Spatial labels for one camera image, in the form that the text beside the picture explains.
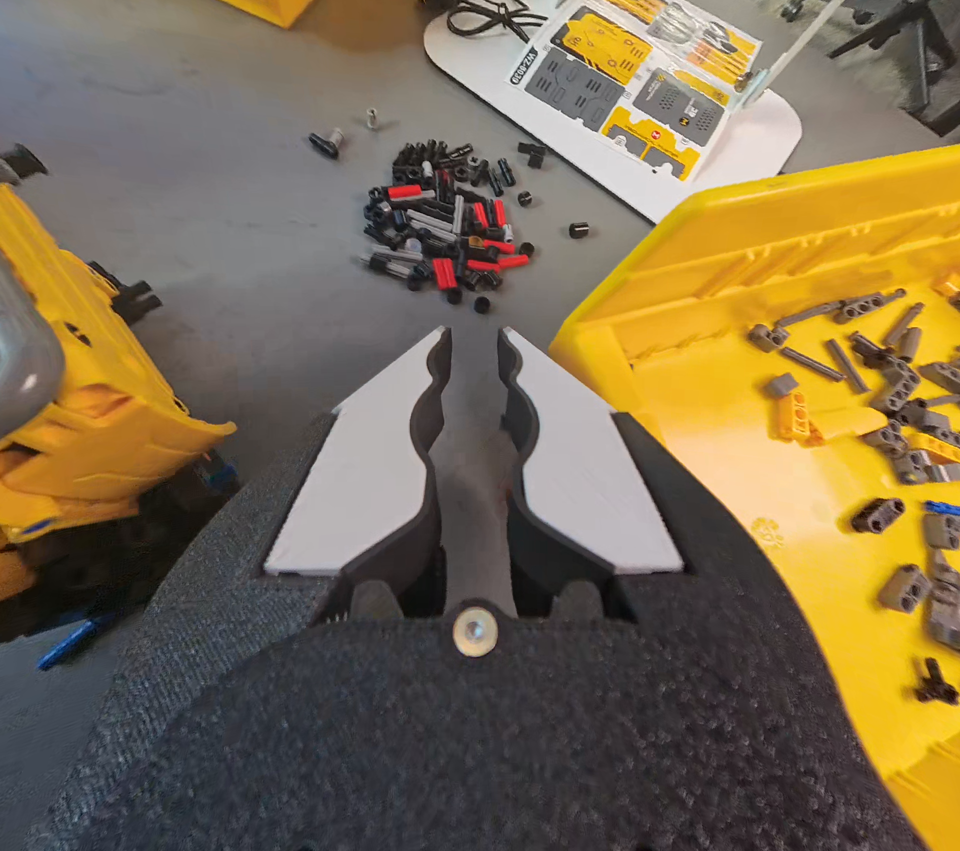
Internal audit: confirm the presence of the black cable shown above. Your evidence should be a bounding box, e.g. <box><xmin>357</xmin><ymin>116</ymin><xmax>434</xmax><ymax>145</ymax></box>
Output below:
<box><xmin>414</xmin><ymin>0</ymin><xmax>550</xmax><ymax>47</ymax></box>

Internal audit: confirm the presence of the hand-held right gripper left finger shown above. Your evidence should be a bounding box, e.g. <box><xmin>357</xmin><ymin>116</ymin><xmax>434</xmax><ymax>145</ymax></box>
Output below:
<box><xmin>262</xmin><ymin>326</ymin><xmax>454</xmax><ymax>618</ymax></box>

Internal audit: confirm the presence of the pile of black red pins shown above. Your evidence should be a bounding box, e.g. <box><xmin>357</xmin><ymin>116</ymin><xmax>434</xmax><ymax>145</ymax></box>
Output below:
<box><xmin>360</xmin><ymin>140</ymin><xmax>538</xmax><ymax>314</ymax></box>

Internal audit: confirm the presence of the heap of grey blue parts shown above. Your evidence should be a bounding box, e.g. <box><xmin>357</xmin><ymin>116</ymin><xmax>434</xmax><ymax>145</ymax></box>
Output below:
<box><xmin>744</xmin><ymin>272</ymin><xmax>960</xmax><ymax>653</ymax></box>

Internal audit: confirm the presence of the lego instruction booklet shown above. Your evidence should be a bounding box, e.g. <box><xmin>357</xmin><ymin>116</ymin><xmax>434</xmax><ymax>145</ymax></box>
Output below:
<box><xmin>508</xmin><ymin>0</ymin><xmax>766</xmax><ymax>182</ymax></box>

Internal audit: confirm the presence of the black office chair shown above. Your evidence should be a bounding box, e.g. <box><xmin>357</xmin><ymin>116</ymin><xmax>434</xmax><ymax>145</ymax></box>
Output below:
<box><xmin>780</xmin><ymin>0</ymin><xmax>960</xmax><ymax>137</ymax></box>

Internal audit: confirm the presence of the black lego hub connector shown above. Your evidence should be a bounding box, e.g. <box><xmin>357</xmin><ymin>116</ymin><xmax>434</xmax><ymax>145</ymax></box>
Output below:
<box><xmin>912</xmin><ymin>656</ymin><xmax>960</xmax><ymax>708</ymax></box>

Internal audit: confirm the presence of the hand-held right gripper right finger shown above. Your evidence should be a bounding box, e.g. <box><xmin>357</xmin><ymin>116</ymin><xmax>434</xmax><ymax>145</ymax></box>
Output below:
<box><xmin>496</xmin><ymin>326</ymin><xmax>686</xmax><ymax>618</ymax></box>

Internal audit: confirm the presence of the yellow lego robot model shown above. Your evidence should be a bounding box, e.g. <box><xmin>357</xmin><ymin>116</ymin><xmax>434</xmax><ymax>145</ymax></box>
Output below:
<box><xmin>0</xmin><ymin>144</ymin><xmax>243</xmax><ymax>672</ymax></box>

